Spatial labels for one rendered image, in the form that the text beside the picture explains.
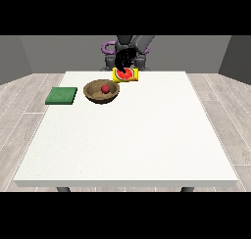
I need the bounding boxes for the brown wooden bowl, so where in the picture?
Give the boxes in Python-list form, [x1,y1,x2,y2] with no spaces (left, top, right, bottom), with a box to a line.
[82,79,121,105]

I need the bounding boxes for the grey robot trunk purple rings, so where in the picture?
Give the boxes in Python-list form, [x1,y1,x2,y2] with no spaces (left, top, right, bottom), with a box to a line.
[100,35,152,72]

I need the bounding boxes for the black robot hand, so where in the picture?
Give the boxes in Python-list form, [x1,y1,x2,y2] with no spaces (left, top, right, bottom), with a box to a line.
[114,46,137,73]

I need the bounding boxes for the green square pad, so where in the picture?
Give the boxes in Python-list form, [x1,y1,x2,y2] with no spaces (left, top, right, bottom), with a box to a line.
[44,86,78,106]

